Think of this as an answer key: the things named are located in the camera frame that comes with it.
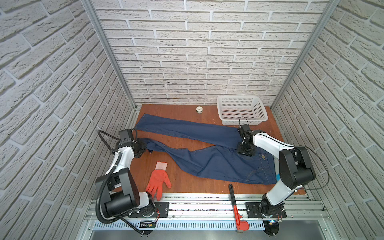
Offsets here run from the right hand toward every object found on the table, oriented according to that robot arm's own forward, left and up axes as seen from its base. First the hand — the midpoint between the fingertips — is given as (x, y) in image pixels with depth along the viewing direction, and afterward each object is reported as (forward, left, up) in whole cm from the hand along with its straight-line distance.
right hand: (242, 151), depth 92 cm
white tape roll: (+40, +24, -1) cm, 47 cm away
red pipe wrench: (-37, +11, -1) cm, 39 cm away
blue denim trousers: (-5, +14, -2) cm, 15 cm away
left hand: (+8, +60, +6) cm, 61 cm away
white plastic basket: (+38, -8, -2) cm, 38 cm away
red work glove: (-10, +52, -2) cm, 53 cm away
